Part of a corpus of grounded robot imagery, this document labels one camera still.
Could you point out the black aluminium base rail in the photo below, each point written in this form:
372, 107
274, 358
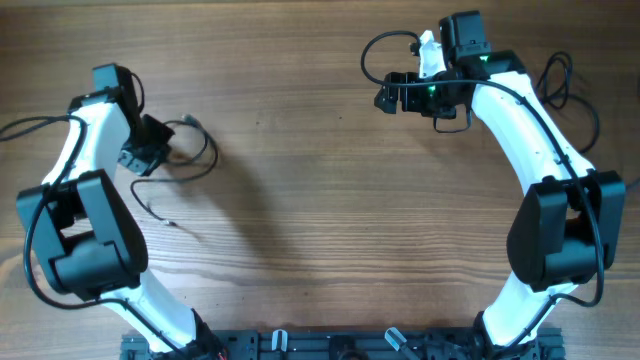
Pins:
435, 343

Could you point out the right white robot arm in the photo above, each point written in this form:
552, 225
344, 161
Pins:
565, 232

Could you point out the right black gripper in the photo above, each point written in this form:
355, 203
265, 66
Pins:
405, 95

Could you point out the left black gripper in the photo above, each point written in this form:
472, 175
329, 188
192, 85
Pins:
141, 161

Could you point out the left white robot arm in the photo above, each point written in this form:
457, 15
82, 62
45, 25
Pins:
83, 247

